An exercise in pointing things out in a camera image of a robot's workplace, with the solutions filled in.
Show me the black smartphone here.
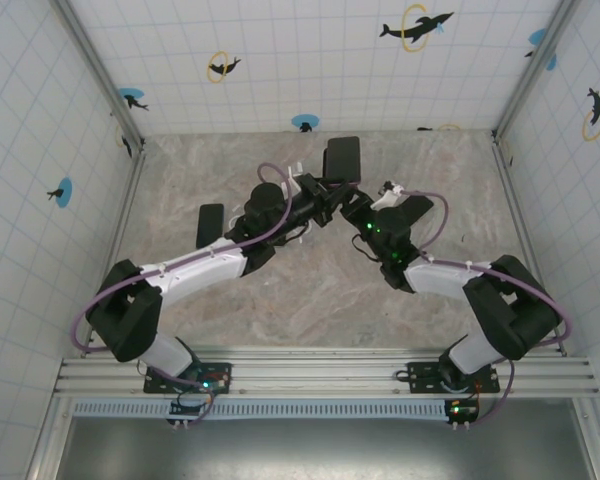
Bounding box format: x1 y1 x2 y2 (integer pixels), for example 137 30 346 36
195 203 225 249
398 194 435 224
322 135 364 184

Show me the grey metal panel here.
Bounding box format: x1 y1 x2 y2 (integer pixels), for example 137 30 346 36
54 417 594 480

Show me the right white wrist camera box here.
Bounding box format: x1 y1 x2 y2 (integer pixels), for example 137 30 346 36
371 180 407 211

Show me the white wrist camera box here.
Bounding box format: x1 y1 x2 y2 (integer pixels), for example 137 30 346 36
281 162 307 195
371 180 407 211

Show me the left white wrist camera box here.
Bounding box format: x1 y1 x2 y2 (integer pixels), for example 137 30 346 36
281 162 307 195

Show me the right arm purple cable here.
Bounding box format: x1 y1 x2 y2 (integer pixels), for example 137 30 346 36
402 189 575 427

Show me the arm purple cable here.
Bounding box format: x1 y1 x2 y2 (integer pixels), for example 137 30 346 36
402 189 575 427
68 162 304 426

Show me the right aluminium side rail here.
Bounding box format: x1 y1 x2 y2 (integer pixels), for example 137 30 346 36
492 137 539 274

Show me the aluminium side rail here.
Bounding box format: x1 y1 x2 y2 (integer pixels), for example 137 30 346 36
102 149 149 281
492 137 539 274

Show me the left aluminium side rail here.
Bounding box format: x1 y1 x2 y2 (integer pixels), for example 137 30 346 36
102 149 149 281

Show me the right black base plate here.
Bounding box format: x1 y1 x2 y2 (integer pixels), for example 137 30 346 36
407 360 501 395

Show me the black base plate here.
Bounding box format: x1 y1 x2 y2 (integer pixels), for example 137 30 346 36
143 362 234 396
407 360 501 395

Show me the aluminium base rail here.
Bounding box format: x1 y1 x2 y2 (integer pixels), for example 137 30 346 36
52 349 600 399

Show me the white slotted cable duct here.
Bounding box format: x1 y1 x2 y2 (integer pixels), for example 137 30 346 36
72 399 451 419

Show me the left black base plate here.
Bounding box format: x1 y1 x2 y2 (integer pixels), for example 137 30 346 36
143 362 234 396

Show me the left aluminium corner post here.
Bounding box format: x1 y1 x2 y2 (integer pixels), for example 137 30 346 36
53 0 146 151

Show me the aluminium corner post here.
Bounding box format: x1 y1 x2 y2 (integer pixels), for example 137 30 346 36
53 0 146 151
492 0 581 141

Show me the right aluminium corner post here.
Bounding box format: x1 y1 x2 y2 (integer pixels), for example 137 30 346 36
492 0 581 141

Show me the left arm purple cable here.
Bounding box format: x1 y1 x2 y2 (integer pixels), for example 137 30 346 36
68 162 304 426

